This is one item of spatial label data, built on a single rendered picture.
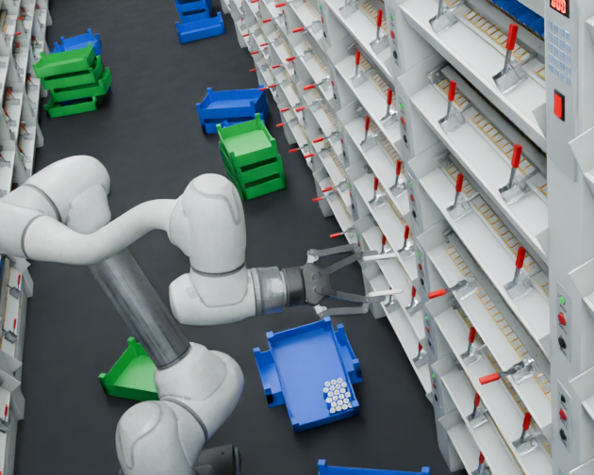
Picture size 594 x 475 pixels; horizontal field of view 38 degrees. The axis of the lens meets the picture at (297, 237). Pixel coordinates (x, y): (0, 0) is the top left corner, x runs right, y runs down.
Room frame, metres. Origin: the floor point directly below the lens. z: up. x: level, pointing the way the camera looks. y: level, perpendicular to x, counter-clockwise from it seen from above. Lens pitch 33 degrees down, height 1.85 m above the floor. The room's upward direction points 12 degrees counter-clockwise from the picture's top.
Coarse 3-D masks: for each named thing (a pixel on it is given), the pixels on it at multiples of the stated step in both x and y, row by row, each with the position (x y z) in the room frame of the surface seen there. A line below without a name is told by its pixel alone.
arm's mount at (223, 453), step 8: (216, 448) 1.60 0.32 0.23; (224, 448) 1.59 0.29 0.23; (232, 448) 1.59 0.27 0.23; (200, 456) 1.58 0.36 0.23; (208, 456) 1.58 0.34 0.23; (216, 456) 1.57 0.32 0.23; (224, 456) 1.56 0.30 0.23; (232, 456) 1.56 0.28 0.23; (200, 464) 1.56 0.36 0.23; (208, 464) 1.55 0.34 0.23; (216, 464) 1.54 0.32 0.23; (224, 464) 1.54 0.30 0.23; (232, 464) 1.53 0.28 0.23; (216, 472) 1.51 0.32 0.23; (224, 472) 1.51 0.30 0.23; (232, 472) 1.50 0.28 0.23
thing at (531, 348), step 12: (456, 240) 1.51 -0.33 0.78; (468, 252) 1.46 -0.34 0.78; (468, 264) 1.42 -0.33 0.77; (480, 276) 1.37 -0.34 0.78; (492, 288) 1.32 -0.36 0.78; (480, 300) 1.33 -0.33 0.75; (492, 300) 1.29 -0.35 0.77; (504, 312) 1.25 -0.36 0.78; (516, 324) 1.21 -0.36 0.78; (528, 336) 1.17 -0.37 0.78; (528, 348) 1.14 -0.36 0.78; (540, 360) 1.10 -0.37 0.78
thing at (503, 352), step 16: (448, 224) 1.56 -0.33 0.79; (432, 240) 1.55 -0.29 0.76; (448, 240) 1.54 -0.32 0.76; (432, 256) 1.53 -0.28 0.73; (448, 256) 1.50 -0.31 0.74; (448, 272) 1.46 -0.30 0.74; (464, 272) 1.43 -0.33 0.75; (464, 304) 1.35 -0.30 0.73; (480, 304) 1.32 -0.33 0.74; (480, 320) 1.29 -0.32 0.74; (496, 320) 1.26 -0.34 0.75; (496, 336) 1.23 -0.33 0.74; (512, 336) 1.21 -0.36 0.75; (496, 352) 1.19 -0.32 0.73; (512, 352) 1.17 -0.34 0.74; (512, 384) 1.11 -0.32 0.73; (528, 384) 1.09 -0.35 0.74; (528, 400) 1.06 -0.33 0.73; (544, 400) 1.04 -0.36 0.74; (544, 416) 1.01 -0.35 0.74; (544, 432) 0.95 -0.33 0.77
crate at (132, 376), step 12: (132, 348) 2.31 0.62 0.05; (120, 360) 2.26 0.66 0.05; (132, 360) 2.30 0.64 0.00; (144, 360) 2.29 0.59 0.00; (108, 372) 2.20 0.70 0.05; (120, 372) 2.24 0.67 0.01; (132, 372) 2.24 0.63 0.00; (144, 372) 2.22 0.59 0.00; (108, 384) 2.14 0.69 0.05; (120, 384) 2.19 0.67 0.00; (132, 384) 2.18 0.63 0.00; (144, 384) 2.17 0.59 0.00; (120, 396) 2.13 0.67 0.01; (132, 396) 2.11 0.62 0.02; (144, 396) 2.08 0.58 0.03; (156, 396) 2.06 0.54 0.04
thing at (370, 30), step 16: (336, 0) 2.20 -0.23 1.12; (352, 0) 2.07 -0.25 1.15; (368, 0) 2.03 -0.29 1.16; (336, 16) 2.18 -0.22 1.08; (352, 16) 2.05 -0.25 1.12; (368, 16) 1.98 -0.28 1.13; (384, 16) 1.91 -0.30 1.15; (352, 32) 1.98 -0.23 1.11; (368, 32) 1.92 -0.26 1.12; (384, 32) 1.86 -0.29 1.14; (368, 48) 1.85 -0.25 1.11; (384, 48) 1.80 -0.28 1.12; (384, 64) 1.65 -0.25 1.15
